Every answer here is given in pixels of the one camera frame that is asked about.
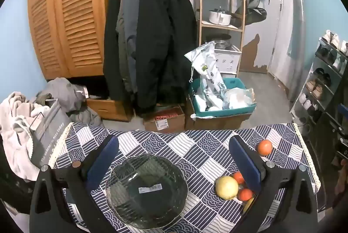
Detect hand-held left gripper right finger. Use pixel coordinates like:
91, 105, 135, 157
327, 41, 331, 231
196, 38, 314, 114
229, 135, 319, 233

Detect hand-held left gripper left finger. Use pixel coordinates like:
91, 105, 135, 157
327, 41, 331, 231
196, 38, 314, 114
29, 134, 120, 233

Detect small orange tangerine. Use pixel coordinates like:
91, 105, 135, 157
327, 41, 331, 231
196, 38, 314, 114
233, 171, 246, 185
238, 188, 255, 201

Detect green yellow mango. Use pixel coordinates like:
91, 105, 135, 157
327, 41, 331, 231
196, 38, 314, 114
216, 176, 240, 200

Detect clear glass plate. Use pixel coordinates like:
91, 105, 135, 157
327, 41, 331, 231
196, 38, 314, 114
105, 155, 189, 230

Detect large orange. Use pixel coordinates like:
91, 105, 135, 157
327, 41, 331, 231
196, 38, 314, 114
257, 139, 273, 156

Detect yellow lemon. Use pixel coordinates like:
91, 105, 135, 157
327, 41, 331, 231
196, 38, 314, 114
243, 197, 255, 214

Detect large cardboard box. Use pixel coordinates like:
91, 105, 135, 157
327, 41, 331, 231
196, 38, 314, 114
187, 97, 252, 131

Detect teal box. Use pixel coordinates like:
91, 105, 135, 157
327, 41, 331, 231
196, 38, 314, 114
189, 78, 258, 118

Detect blue white patterned tablecloth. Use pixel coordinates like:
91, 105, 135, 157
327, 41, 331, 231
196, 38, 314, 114
50, 121, 323, 233

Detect grey printed tote bag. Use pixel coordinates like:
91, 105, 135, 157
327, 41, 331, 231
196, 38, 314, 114
30, 98, 73, 168

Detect clear plastic bag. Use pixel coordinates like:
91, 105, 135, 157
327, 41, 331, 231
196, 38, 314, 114
222, 87, 254, 110

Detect cardboard box with red packets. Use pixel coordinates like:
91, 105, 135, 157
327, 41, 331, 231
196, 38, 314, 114
143, 105, 186, 132

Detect grey clothes pile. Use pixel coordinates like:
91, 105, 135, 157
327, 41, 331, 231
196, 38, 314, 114
35, 77, 104, 128

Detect dark furniture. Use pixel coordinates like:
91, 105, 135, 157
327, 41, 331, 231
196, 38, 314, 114
308, 102, 348, 176

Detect pale pink blanket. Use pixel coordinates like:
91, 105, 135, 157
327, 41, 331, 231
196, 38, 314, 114
0, 92, 53, 182

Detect white patterned storage box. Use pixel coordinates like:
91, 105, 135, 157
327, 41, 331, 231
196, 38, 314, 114
214, 45, 242, 77

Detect white printed rice bag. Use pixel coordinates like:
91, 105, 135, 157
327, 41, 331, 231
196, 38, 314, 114
184, 41, 228, 112

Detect group of assorted shoes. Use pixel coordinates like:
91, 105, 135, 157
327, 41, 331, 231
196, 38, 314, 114
298, 30, 348, 125

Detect thin black coat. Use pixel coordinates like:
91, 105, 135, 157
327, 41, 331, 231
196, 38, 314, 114
102, 0, 129, 99

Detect metal shoe rack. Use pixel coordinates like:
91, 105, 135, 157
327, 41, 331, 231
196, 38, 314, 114
289, 30, 348, 136

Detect metal steamer pot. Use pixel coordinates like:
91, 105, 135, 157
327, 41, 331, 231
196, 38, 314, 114
207, 34, 232, 50

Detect white door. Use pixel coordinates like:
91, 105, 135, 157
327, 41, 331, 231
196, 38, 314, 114
268, 0, 289, 87

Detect large black hooded coat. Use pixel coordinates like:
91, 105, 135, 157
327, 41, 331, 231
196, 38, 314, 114
135, 0, 198, 114

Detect dark green hanging bag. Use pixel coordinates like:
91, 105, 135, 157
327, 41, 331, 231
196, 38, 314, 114
233, 6, 268, 27

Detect grey coat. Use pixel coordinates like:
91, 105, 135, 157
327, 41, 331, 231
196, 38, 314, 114
115, 0, 142, 95

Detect white cooking pot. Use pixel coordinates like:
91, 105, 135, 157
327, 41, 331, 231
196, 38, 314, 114
208, 7, 233, 26

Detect wooden louvered wardrobe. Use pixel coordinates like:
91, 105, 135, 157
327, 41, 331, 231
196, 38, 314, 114
27, 0, 123, 80

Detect bamboo shelf rack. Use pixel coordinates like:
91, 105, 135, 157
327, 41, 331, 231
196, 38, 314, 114
197, 0, 247, 76

